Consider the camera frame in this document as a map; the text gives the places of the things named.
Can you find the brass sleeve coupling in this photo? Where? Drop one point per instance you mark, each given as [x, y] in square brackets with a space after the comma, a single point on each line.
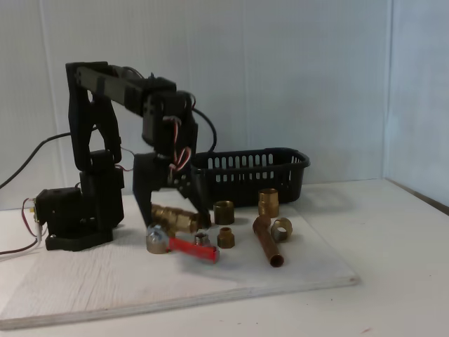
[224, 214]

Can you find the chrome hex bushing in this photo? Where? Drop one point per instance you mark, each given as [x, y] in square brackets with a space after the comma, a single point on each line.
[201, 239]

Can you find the small brass reducer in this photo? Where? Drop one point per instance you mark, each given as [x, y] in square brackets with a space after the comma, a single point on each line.
[226, 240]

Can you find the black slotted plastic basket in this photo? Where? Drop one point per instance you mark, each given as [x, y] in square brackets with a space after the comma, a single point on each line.
[259, 194]

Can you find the brass threaded adapter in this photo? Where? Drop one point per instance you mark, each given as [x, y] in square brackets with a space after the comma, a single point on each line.
[268, 201]

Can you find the copper pipe piece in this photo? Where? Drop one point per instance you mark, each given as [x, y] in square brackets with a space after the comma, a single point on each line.
[268, 245]

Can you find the white wooden board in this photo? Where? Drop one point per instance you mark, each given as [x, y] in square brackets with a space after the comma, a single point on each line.
[87, 281]

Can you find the brass compression nut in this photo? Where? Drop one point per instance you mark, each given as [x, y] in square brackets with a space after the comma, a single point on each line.
[286, 224]

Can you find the small controller board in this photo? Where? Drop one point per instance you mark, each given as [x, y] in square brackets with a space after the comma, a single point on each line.
[34, 210]

